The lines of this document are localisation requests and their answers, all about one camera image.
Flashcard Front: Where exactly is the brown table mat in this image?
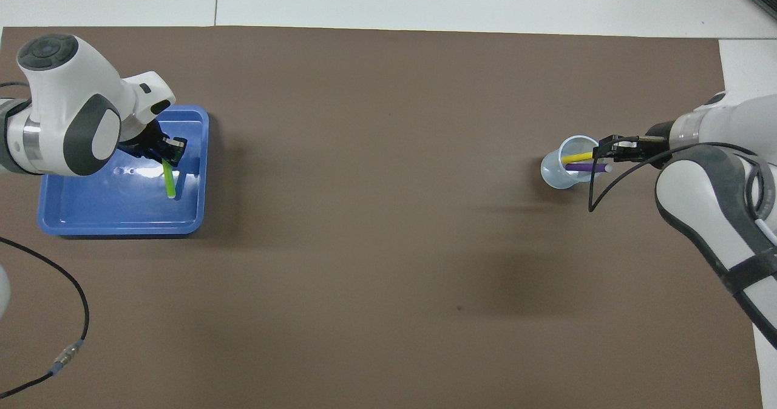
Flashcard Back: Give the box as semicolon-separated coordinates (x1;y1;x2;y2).
0;25;764;409

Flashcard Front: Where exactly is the green pen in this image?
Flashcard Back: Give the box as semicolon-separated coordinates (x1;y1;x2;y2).
161;157;178;200

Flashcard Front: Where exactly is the blue plastic tray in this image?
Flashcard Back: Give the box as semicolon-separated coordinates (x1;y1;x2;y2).
38;105;209;238

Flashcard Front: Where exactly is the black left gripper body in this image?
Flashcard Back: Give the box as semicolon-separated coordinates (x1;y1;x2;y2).
118;120;169;160

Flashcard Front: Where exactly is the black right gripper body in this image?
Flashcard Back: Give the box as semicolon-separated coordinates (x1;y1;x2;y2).
633;124;673;156

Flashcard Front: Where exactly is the clear plastic cup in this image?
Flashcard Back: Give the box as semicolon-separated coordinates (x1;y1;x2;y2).
540;135;606;190

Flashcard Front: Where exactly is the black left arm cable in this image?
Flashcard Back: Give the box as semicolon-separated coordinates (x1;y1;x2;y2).
0;236;90;400

